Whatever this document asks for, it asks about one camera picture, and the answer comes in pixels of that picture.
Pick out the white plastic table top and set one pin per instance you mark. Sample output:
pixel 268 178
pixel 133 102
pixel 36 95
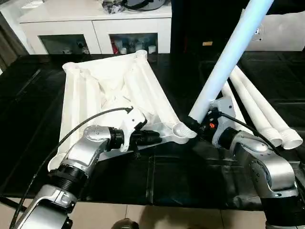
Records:
pixel 95 90

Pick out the white plastic table leg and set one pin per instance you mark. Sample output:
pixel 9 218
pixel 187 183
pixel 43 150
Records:
pixel 228 57
pixel 257 109
pixel 236 107
pixel 271 107

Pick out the black work mat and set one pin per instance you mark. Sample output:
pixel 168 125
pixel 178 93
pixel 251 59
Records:
pixel 157 186

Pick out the cluster of small bottles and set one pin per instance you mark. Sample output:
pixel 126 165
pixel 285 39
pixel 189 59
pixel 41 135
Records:
pixel 133 46

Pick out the black cabinet with yellow label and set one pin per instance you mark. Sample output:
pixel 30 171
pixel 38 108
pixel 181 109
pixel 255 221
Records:
pixel 205 26

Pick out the white cushion with badge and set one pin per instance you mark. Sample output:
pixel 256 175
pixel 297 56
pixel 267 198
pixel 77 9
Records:
pixel 286 31

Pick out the grey bag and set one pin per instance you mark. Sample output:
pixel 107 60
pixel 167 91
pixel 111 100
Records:
pixel 145 4

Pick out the white cabinet with glass doors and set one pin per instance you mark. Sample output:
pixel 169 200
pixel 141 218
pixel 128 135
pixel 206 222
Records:
pixel 62 21

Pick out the grey brown curtain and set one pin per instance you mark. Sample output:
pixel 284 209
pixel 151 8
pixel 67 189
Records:
pixel 10 43

